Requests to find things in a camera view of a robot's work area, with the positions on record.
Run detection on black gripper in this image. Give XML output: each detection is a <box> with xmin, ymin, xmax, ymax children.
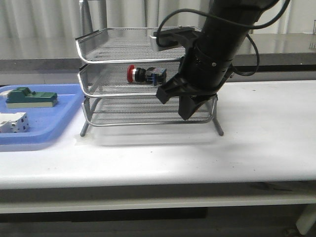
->
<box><xmin>156</xmin><ymin>46</ymin><xmax>234</xmax><ymax>120</ymax></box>

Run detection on silver mesh tray rack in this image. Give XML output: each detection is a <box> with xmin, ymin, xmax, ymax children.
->
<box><xmin>75</xmin><ymin>0</ymin><xmax>224</xmax><ymax>138</ymax></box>

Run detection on blue plastic tray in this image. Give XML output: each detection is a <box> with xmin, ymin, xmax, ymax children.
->
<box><xmin>0</xmin><ymin>84</ymin><xmax>84</xmax><ymax>147</ymax></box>

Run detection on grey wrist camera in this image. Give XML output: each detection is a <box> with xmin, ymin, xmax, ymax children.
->
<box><xmin>150</xmin><ymin>27</ymin><xmax>201</xmax><ymax>52</ymax></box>

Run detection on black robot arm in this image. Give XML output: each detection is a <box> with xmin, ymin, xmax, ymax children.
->
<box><xmin>156</xmin><ymin>0</ymin><xmax>276</xmax><ymax>120</ymax></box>

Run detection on red emergency stop button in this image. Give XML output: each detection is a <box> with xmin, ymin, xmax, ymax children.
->
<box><xmin>126</xmin><ymin>65</ymin><xmax>166</xmax><ymax>85</ymax></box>

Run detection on green and beige switch module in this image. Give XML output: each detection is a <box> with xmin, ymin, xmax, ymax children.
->
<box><xmin>6</xmin><ymin>87</ymin><xmax>58</xmax><ymax>109</ymax></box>

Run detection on grey stone counter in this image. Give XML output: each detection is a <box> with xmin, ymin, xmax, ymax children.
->
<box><xmin>0</xmin><ymin>34</ymin><xmax>316</xmax><ymax>73</ymax></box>

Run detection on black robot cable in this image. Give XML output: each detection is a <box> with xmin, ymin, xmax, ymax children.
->
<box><xmin>156</xmin><ymin>0</ymin><xmax>292</xmax><ymax>77</ymax></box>

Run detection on white terminal block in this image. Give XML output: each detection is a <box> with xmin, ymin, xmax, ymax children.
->
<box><xmin>0</xmin><ymin>112</ymin><xmax>30</xmax><ymax>133</ymax></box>

